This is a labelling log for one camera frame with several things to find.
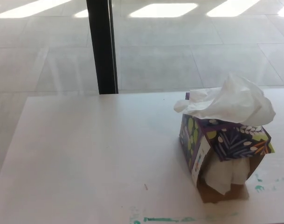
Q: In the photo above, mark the white tissue sheet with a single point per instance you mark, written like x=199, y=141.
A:
x=235, y=102

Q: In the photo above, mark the purple floral tissue box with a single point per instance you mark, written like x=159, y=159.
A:
x=235, y=140

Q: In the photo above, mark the folded white tissue stack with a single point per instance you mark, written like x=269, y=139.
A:
x=223, y=172

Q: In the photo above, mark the black window frame post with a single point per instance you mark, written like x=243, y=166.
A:
x=102, y=46

